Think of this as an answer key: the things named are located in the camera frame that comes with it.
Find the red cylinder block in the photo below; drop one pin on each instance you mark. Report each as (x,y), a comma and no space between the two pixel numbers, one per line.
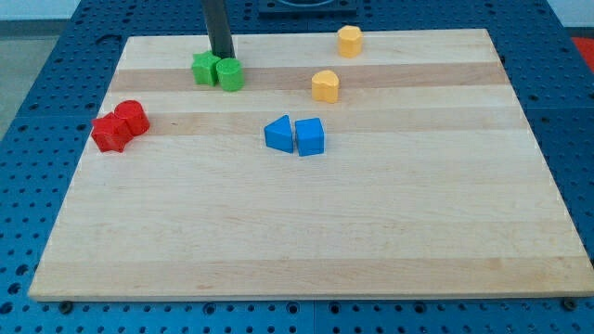
(133,114)

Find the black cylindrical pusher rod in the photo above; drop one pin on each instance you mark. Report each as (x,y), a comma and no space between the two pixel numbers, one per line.
(218,28)

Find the yellow hexagon block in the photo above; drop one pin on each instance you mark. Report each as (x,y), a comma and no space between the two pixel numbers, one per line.
(350,41)

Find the red object at right edge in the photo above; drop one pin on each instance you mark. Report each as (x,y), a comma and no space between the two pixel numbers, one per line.
(585,46)

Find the blue triangle block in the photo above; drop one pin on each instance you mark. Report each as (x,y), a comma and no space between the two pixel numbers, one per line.
(278,134)

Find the green cylinder block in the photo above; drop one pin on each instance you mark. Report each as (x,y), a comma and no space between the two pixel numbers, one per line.
(230,74)

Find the red star block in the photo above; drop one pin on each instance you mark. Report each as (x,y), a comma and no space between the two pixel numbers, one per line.
(111,133)

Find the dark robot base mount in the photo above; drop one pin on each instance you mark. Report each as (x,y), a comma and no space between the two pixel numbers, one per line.
(275,8)

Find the yellow heart block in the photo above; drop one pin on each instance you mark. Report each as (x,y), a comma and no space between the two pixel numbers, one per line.
(325,86)

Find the blue cube block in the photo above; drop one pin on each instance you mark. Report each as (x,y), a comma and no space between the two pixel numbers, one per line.
(310,137)

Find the green star block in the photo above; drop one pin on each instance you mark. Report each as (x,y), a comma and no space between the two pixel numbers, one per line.
(204,68)

